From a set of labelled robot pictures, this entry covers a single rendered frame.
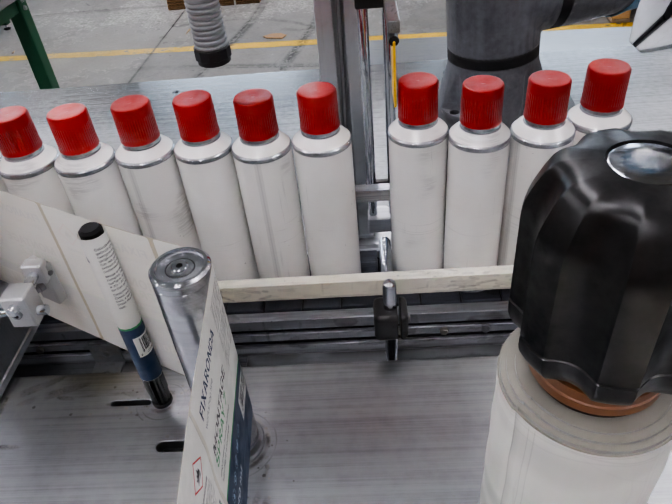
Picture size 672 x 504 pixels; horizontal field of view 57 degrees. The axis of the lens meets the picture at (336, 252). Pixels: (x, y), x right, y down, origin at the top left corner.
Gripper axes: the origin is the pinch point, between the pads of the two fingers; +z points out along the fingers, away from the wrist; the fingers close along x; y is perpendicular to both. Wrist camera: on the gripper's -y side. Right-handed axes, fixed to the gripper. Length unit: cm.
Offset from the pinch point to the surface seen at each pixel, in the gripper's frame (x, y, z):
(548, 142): -2.1, -8.2, 9.4
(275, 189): -12.2, 1.0, 27.6
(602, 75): -3.7, -9.5, 3.3
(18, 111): -27.5, 14.6, 36.8
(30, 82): -272, -139, 200
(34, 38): -177, -73, 117
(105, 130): -60, -21, 62
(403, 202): -6.6, -7.1, 21.8
